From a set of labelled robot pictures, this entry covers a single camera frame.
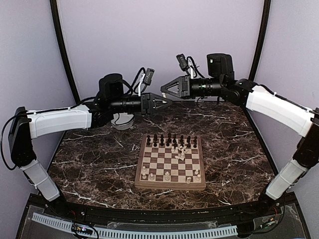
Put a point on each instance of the right black frame post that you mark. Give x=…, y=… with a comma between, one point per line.
x=256, y=49

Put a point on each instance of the white slotted cable duct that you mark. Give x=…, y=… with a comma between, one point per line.
x=136, y=231

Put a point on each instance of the left black frame post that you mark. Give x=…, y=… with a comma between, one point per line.
x=62, y=49

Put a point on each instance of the wooden chess board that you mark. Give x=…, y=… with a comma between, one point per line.
x=180, y=155

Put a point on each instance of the black front rail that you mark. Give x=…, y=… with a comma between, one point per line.
x=103, y=215

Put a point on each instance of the white bowl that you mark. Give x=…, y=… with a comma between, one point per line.
x=122, y=121

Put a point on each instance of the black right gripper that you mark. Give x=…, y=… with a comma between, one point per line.
x=184, y=88

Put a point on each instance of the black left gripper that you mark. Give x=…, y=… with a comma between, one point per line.
x=147, y=104

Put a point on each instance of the black frame post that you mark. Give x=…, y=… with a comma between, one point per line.
x=62, y=49
x=256, y=49

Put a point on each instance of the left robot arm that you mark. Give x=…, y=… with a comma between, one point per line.
x=92, y=112

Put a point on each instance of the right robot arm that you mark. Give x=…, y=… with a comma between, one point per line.
x=249, y=95

